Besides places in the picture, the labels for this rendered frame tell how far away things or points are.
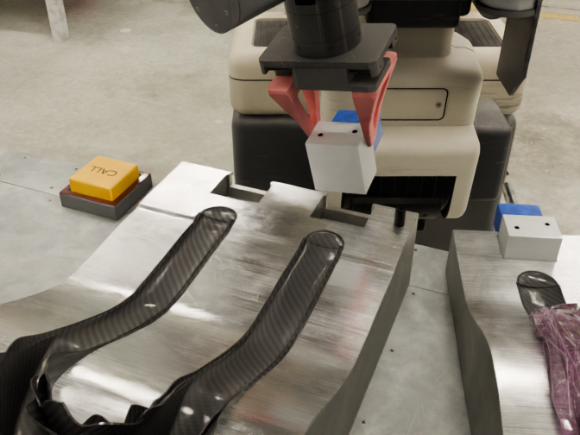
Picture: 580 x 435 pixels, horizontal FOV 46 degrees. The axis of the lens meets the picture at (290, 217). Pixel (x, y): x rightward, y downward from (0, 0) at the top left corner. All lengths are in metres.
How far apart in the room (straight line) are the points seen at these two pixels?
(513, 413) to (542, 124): 2.45
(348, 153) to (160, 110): 2.33
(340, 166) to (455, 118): 0.42
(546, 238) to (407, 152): 0.34
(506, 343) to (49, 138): 2.40
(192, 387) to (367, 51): 0.29
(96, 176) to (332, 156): 0.34
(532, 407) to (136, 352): 0.27
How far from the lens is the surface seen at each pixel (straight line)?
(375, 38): 0.57
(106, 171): 0.85
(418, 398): 0.62
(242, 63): 1.23
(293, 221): 0.64
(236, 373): 0.49
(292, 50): 0.58
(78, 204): 0.85
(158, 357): 0.49
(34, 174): 0.95
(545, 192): 2.47
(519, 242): 0.68
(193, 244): 0.64
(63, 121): 2.90
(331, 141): 0.60
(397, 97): 0.97
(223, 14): 0.49
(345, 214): 0.69
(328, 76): 0.55
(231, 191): 0.73
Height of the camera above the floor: 1.27
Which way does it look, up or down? 35 degrees down
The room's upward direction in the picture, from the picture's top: straight up
